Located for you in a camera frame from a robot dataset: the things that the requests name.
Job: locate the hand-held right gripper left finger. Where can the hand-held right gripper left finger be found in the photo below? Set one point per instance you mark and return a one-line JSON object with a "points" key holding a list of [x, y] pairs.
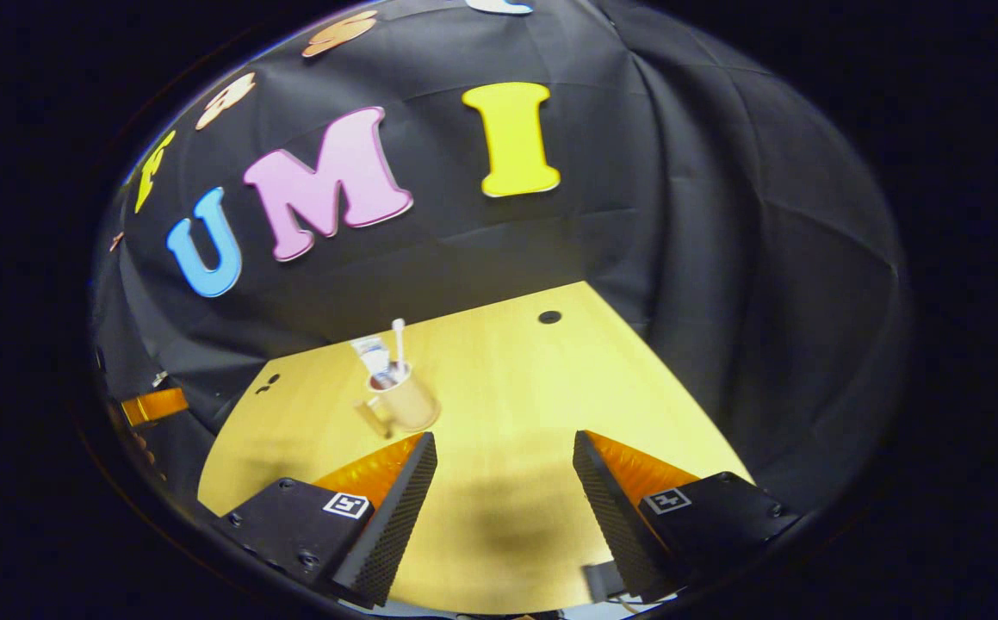
{"points": [[387, 525]]}

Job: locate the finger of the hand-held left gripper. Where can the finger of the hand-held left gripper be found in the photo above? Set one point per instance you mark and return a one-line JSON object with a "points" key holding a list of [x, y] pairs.
{"points": [[154, 406]]}

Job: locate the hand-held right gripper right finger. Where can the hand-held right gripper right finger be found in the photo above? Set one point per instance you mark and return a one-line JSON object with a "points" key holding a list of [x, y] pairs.
{"points": [[615, 525]]}

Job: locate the beige cup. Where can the beige cup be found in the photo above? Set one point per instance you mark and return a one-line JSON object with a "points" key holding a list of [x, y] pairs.
{"points": [[412, 405]]}

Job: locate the white toothpaste tube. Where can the white toothpaste tube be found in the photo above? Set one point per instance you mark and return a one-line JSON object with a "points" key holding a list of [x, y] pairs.
{"points": [[374, 353]]}

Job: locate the pale pink toothbrush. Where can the pale pink toothbrush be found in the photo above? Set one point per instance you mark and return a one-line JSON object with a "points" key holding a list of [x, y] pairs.
{"points": [[399, 340]]}

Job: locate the wooden desktop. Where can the wooden desktop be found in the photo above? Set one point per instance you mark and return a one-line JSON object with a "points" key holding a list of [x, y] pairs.
{"points": [[516, 405]]}

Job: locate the silver metal clip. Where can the silver metal clip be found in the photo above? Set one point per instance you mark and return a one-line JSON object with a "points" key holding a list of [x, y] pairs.
{"points": [[159, 377]]}

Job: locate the black backdrop cloth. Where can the black backdrop cloth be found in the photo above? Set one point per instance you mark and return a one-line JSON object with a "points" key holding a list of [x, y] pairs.
{"points": [[636, 172]]}

